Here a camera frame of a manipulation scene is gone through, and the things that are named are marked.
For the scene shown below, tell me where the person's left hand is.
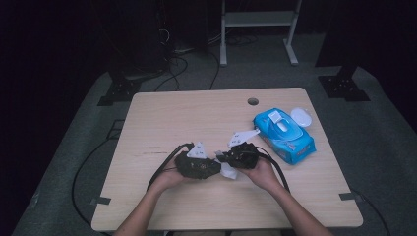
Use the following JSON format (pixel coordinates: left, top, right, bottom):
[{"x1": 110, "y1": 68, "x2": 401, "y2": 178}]
[{"x1": 149, "y1": 164, "x2": 198, "y2": 195}]

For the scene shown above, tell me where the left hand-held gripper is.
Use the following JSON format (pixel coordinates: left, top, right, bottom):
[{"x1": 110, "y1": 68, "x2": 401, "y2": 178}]
[{"x1": 173, "y1": 141, "x2": 222, "y2": 180}]

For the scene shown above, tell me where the black stand base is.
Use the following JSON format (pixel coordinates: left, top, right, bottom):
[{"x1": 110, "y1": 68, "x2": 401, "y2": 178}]
[
  {"x1": 318, "y1": 65, "x2": 372, "y2": 102},
  {"x1": 96, "y1": 77, "x2": 143, "y2": 107}
]

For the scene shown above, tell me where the black floor cable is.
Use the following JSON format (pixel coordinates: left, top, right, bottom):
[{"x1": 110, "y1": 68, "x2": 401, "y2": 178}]
[
  {"x1": 72, "y1": 137, "x2": 116, "y2": 235},
  {"x1": 352, "y1": 189, "x2": 391, "y2": 236},
  {"x1": 153, "y1": 53, "x2": 190, "y2": 92}
]

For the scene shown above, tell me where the white wet wipe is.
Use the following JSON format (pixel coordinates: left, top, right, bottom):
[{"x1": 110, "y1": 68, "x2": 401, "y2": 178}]
[{"x1": 214, "y1": 150, "x2": 239, "y2": 181}]

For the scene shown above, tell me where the blue wet wipes pack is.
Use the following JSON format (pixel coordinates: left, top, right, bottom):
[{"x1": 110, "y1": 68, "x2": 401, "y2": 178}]
[{"x1": 252, "y1": 106, "x2": 318, "y2": 166}]

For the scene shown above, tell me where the black tape strip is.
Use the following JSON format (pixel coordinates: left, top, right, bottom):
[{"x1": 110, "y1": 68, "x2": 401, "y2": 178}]
[
  {"x1": 338, "y1": 192, "x2": 362, "y2": 202},
  {"x1": 89, "y1": 196, "x2": 112, "y2": 207}
]

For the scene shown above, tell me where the white metal table frame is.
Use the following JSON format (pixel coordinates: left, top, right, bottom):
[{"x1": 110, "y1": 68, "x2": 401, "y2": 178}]
[{"x1": 219, "y1": 0, "x2": 303, "y2": 68}]

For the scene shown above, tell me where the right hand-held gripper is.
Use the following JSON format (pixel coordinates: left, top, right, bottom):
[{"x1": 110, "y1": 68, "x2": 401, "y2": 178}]
[{"x1": 216, "y1": 128, "x2": 264, "y2": 170}]

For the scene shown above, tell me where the person's right hand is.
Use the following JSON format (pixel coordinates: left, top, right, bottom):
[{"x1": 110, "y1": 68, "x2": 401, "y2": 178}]
[{"x1": 236, "y1": 157, "x2": 283, "y2": 195}]

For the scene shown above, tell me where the right hand-held gripper black cable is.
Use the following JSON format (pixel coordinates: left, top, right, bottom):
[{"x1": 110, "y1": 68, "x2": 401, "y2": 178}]
[{"x1": 255, "y1": 146, "x2": 291, "y2": 193}]

